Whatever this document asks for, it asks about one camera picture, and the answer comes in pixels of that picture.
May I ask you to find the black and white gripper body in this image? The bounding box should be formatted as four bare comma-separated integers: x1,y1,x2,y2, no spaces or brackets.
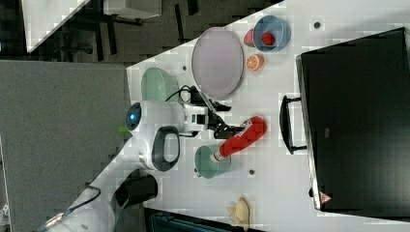
183,93,229,134

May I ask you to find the strawberry toy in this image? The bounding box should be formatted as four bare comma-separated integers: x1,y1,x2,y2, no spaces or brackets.
244,29,254,47

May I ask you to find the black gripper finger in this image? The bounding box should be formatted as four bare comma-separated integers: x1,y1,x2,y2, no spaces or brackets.
214,125,245,139

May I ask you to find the red plush ketchup bottle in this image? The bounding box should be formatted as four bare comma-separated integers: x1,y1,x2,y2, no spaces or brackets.
210,116,268,162

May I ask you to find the yellow banana peel toy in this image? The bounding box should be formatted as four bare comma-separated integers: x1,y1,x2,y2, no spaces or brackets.
226,197,249,232

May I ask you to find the green perforated colander basket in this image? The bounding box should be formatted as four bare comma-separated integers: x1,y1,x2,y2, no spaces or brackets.
141,68,179,101

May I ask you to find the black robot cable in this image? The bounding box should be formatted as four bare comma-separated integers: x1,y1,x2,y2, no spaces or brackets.
164,84,201,103

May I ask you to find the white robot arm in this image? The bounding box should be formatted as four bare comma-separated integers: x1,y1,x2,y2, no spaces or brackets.
36,97,243,232

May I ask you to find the green cup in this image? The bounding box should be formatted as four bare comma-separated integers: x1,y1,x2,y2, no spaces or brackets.
194,145,231,179

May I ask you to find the blue bowl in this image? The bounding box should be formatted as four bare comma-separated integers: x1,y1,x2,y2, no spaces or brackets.
253,15,291,52

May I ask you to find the silver toaster oven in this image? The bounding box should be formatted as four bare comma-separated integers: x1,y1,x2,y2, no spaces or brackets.
296,28,410,221

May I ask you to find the black oven door handle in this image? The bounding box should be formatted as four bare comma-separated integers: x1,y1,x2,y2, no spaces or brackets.
279,96,308,155

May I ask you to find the grey round plate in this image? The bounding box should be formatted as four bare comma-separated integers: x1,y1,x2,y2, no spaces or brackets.
191,27,244,99

